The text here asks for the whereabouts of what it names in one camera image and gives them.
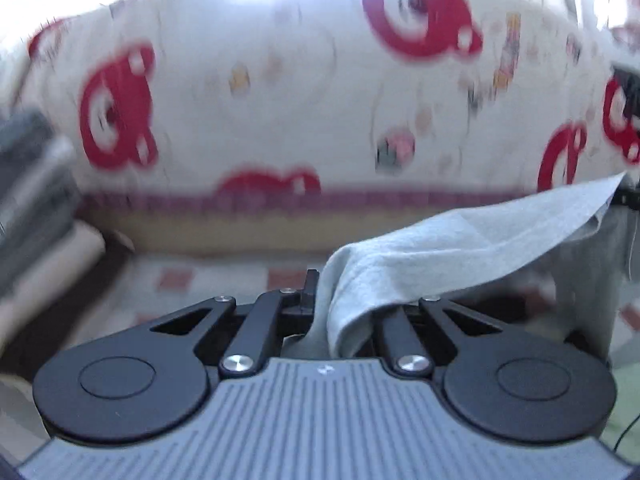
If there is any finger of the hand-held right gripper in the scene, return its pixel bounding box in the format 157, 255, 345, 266
607, 182, 636, 208

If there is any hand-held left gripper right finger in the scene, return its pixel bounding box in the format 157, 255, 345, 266
375, 297, 505, 377

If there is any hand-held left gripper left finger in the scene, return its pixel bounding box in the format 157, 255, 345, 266
149, 269, 321, 380

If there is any light grey sweatshirt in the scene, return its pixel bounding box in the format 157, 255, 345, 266
282, 170, 633, 368

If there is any bear print quilt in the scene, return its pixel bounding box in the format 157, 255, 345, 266
0, 0, 640, 256

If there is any light green cloth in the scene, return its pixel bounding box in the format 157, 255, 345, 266
607, 360, 640, 456

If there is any folded dark grey garment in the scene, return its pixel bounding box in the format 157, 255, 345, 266
0, 107, 56, 181

